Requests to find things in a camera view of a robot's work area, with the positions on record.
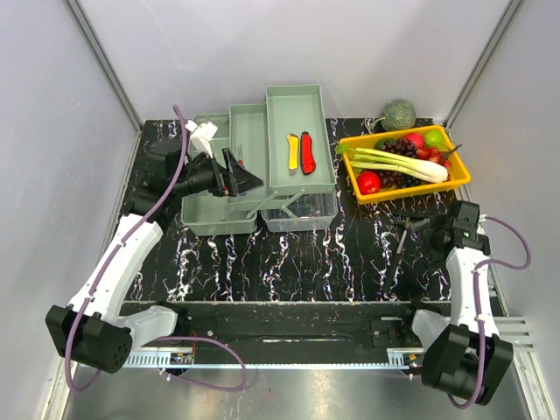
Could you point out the red utility knife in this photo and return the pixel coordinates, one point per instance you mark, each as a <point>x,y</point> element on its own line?
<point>307,160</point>

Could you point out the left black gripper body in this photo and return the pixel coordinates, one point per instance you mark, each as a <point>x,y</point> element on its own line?
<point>204,177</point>

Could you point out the green netted melon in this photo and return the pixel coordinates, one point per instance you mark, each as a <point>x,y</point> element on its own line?
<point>398,114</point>

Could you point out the marbled black mat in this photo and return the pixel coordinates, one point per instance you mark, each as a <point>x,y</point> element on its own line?
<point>346,262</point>

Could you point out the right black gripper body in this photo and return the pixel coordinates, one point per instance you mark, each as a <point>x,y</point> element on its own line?
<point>436,253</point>

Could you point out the red cherries bunch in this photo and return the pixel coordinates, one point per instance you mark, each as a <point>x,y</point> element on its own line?
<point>435,155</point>

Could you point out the green apple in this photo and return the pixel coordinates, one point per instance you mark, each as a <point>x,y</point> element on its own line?
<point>434,137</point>

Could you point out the yellow utility knife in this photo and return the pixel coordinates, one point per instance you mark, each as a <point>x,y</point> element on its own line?
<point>293,143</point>

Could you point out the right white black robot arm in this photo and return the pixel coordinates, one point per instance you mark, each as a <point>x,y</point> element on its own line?
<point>464,354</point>

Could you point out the dark purple grapes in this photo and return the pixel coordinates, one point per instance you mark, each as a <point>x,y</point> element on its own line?
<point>403,147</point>

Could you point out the red pink apple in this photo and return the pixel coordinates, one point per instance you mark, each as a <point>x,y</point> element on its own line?
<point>416,139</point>

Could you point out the clear plastic tool box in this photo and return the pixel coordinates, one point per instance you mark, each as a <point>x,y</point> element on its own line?
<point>287,203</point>

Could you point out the yellow plastic bin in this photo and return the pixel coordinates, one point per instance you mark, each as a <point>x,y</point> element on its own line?
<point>433,178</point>

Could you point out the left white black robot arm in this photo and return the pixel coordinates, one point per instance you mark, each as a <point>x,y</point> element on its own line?
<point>90,329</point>

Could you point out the black handled hammer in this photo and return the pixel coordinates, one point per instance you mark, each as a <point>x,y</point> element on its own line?
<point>397,255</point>

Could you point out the green celery stalk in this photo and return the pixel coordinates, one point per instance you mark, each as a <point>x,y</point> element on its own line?
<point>379,160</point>

